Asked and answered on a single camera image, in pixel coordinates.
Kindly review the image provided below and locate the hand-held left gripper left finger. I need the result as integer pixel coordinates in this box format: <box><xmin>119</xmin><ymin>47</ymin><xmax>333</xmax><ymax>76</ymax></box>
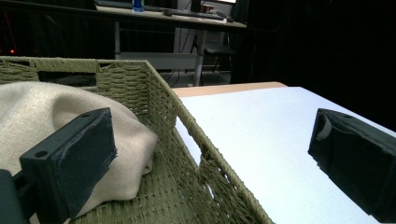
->
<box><xmin>19</xmin><ymin>107</ymin><xmax>119</xmax><ymax>224</ymax></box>

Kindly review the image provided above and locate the dark office chair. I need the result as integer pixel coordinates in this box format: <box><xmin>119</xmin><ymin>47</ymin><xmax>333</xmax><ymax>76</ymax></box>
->
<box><xmin>190</xmin><ymin>31</ymin><xmax>238</xmax><ymax>74</ymax></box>

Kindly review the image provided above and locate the cream knitted cloth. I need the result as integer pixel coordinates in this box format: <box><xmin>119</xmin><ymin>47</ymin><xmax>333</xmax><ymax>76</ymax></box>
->
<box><xmin>0</xmin><ymin>81</ymin><xmax>159</xmax><ymax>224</ymax></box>

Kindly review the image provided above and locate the long desk with metal legs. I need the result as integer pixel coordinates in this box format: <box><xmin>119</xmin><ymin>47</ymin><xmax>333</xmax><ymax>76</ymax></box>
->
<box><xmin>92</xmin><ymin>3</ymin><xmax>248</xmax><ymax>88</ymax></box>

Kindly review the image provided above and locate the black keyboard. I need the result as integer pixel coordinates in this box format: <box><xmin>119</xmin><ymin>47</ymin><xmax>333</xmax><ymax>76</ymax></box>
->
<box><xmin>162</xmin><ymin>8</ymin><xmax>226</xmax><ymax>21</ymax></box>

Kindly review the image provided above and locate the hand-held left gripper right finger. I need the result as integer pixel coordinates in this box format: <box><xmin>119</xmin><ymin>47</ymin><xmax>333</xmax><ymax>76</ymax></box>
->
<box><xmin>307</xmin><ymin>107</ymin><xmax>396</xmax><ymax>224</ymax></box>

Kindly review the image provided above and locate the green woven basket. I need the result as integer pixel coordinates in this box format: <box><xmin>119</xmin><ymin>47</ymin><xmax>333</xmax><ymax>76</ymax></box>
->
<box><xmin>0</xmin><ymin>55</ymin><xmax>275</xmax><ymax>224</ymax></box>

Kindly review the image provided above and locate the blue bottle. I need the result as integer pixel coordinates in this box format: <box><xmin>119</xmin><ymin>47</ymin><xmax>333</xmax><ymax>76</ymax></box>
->
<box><xmin>132</xmin><ymin>0</ymin><xmax>146</xmax><ymax>13</ymax></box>

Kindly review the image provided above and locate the black curtain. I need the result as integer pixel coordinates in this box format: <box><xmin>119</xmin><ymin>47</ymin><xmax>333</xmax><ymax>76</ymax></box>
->
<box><xmin>232</xmin><ymin>0</ymin><xmax>396</xmax><ymax>132</ymax></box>

